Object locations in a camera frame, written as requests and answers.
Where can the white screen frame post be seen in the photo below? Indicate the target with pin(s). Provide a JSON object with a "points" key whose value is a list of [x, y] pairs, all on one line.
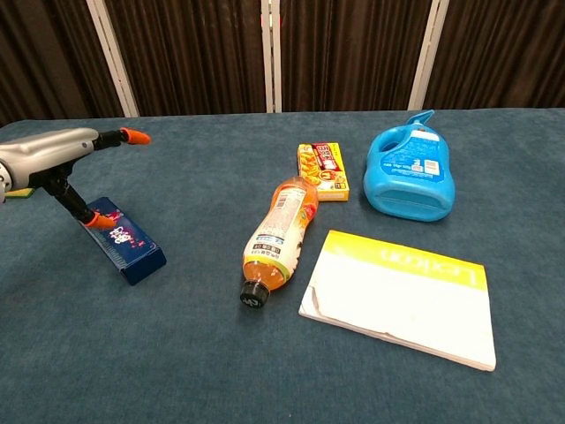
{"points": [[271, 55], [424, 55], [112, 57]]}

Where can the blue-edged white box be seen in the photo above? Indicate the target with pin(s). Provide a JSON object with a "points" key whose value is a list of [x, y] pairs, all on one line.
{"points": [[132, 252]]}

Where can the blue detergent pump bottle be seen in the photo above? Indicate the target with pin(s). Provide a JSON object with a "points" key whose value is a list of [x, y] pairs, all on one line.
{"points": [[408, 176]]}

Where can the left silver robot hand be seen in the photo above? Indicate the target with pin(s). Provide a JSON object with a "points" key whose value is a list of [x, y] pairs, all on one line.
{"points": [[44, 152]]}

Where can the left lavender robot arm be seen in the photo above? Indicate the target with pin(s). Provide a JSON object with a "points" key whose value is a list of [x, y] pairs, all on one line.
{"points": [[2, 183]]}

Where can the yellow sponge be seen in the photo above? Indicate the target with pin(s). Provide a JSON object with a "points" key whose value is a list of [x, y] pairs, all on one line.
{"points": [[20, 193]]}

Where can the yellow curry box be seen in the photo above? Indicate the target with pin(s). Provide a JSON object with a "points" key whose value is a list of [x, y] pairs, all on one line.
{"points": [[326, 170]]}

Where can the yellow and white notepad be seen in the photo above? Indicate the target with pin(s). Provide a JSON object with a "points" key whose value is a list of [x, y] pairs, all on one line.
{"points": [[397, 300]]}

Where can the dark brown curtain panel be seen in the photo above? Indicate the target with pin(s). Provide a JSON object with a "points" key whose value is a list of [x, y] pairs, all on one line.
{"points": [[48, 57], [348, 53], [190, 55], [499, 53]]}

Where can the orange drink bottle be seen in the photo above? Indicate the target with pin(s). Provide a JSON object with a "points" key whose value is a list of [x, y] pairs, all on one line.
{"points": [[278, 234]]}

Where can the teal felt table cloth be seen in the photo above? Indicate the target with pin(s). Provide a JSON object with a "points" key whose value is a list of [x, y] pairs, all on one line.
{"points": [[198, 353]]}

